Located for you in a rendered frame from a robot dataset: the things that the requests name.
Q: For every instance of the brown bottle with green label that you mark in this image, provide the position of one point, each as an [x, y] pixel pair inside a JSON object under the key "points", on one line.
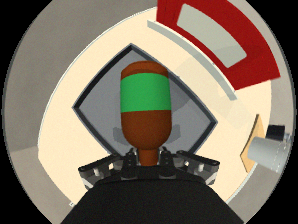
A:
{"points": [[145, 105]]}

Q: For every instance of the red crate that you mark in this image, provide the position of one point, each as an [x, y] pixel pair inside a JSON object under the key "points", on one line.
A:
{"points": [[223, 34]]}

